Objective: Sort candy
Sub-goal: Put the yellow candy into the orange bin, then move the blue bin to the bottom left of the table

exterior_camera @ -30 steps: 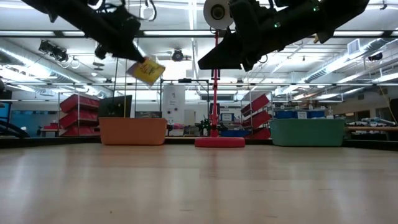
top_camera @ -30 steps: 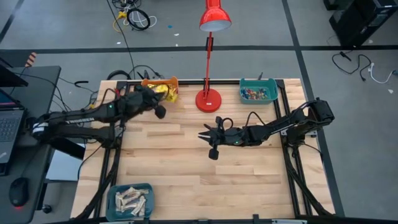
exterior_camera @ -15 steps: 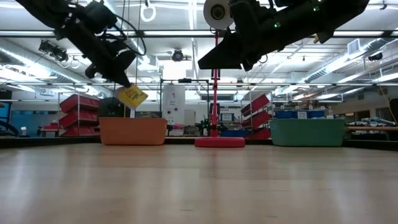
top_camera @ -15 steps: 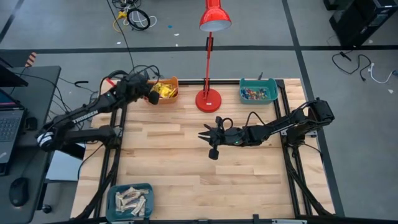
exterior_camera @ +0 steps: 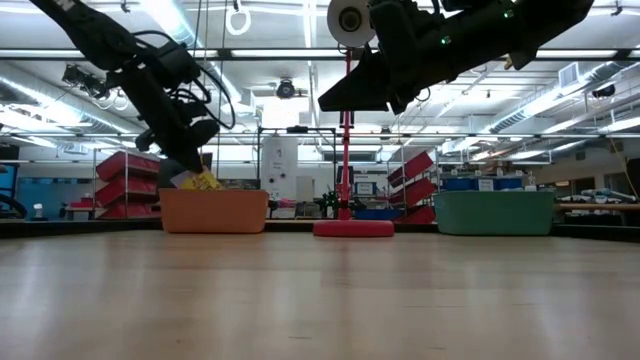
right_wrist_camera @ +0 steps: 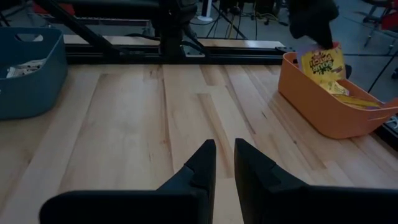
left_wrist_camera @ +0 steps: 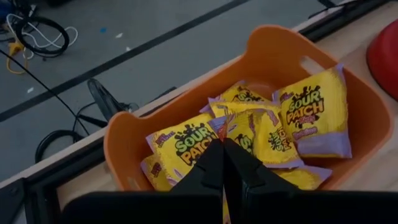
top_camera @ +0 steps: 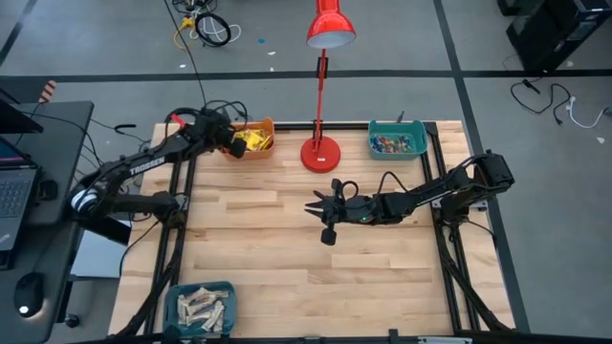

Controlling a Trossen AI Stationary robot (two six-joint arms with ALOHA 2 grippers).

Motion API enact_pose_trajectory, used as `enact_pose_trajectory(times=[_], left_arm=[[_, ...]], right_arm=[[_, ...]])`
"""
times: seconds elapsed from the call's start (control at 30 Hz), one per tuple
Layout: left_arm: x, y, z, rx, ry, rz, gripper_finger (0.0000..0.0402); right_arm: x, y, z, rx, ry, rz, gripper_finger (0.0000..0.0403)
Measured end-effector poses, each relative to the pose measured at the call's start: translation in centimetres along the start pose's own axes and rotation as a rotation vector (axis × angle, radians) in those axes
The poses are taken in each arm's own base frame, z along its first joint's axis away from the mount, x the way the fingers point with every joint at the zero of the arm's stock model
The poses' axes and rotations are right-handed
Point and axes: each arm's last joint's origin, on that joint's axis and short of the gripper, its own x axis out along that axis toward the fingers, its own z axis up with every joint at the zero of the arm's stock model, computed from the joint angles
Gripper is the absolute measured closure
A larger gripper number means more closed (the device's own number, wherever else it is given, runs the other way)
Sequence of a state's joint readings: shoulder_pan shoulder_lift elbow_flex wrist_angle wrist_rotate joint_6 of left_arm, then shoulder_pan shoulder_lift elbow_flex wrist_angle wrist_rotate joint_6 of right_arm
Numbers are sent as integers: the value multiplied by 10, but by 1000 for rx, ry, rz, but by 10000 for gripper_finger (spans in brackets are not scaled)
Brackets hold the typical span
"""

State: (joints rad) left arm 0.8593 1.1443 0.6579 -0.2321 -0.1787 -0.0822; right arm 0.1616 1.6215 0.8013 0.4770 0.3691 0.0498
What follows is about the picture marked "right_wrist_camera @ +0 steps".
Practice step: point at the yellow Sour Patch candy bag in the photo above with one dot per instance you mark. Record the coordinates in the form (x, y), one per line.
(357, 102)
(323, 63)
(334, 87)

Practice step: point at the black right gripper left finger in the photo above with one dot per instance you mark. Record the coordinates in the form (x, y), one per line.
(199, 177)

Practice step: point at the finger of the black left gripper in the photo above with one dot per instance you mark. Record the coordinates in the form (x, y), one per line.
(325, 39)

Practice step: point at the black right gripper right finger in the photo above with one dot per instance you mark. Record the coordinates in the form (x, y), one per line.
(258, 177)

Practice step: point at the white floor stand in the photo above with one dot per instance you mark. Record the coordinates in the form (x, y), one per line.
(205, 12)

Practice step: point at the white candy bar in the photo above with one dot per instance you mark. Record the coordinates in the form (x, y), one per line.
(26, 67)

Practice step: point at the orange plastic bin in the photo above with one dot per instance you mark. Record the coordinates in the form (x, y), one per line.
(323, 109)

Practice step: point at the black desk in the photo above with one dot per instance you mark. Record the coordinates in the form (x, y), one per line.
(118, 7)

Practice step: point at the dark teal plastic bin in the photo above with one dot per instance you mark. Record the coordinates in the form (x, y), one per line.
(31, 87)

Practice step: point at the black tripod legs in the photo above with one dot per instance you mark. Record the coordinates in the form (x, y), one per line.
(230, 23)

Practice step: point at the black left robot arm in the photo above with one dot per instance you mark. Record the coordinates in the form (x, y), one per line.
(174, 25)

